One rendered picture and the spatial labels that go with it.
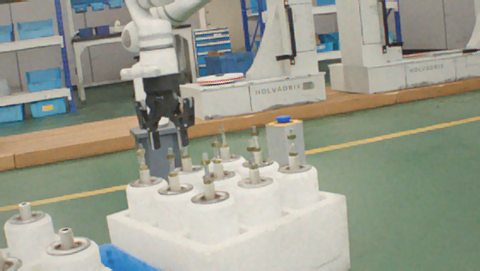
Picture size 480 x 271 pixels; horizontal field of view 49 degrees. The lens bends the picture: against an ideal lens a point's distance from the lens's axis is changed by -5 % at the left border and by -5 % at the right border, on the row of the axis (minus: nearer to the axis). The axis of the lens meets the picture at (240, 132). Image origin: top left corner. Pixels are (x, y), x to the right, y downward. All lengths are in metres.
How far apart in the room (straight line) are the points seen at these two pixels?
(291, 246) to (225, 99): 2.26
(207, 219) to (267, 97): 2.42
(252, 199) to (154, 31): 0.38
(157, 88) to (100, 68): 8.46
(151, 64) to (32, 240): 0.41
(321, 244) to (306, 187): 0.13
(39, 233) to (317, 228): 0.57
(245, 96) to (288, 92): 0.28
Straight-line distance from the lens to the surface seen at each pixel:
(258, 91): 3.40
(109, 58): 9.57
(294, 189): 1.19
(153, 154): 1.71
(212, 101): 3.31
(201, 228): 1.05
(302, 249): 1.17
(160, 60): 1.10
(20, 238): 1.12
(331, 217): 1.22
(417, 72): 3.97
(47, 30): 5.82
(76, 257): 0.90
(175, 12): 1.50
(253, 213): 1.12
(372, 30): 3.83
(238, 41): 7.70
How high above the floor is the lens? 0.55
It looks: 10 degrees down
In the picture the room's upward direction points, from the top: 7 degrees counter-clockwise
